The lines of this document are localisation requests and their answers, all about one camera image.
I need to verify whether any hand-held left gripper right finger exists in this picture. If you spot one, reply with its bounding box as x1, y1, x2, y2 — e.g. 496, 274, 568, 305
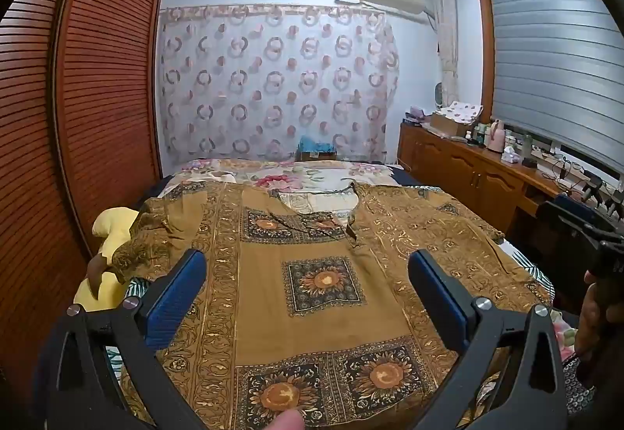
407, 249, 569, 430

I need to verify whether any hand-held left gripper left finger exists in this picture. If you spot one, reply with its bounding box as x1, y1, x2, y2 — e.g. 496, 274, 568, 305
34, 249, 210, 430

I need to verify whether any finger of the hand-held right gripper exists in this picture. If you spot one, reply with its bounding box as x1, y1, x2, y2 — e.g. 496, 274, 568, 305
558, 214, 617, 248
555, 193, 624, 232

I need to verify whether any brown sunflower print shirt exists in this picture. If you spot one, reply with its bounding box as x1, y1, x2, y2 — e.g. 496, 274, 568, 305
111, 180, 554, 430

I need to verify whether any person's right hand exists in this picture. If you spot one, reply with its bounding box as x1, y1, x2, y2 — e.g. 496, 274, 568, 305
574, 271, 624, 394

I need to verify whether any person's left hand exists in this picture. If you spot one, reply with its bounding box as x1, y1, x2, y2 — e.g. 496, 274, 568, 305
269, 409, 307, 430

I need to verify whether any yellow plush toy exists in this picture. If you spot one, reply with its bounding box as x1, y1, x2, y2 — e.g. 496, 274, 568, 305
73, 207, 142, 311

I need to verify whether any wooden sideboard cabinet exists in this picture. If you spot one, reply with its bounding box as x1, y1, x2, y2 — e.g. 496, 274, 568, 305
397, 120, 573, 236

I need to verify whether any grey window blind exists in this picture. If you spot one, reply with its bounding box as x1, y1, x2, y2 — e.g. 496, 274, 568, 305
487, 0, 624, 163

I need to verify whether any white spotted cloth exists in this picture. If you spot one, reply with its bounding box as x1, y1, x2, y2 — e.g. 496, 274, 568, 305
445, 101, 484, 127

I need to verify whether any cardboard box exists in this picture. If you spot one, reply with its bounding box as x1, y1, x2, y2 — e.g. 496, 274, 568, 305
428, 112, 473, 139

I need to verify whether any white round fan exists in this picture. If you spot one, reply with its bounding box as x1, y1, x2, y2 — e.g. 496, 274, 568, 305
433, 81, 452, 113

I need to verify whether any blue box by curtain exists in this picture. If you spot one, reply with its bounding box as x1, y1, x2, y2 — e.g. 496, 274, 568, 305
297, 135, 338, 163

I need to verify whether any wooden louvered wardrobe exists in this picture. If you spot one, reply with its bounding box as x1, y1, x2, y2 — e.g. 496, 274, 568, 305
0, 0, 170, 411

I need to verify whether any pale patterned curtain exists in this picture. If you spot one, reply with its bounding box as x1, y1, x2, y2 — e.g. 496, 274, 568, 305
431, 0, 461, 111

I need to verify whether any ring pattern wall cloth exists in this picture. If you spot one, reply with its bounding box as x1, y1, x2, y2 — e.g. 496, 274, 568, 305
158, 5, 401, 163

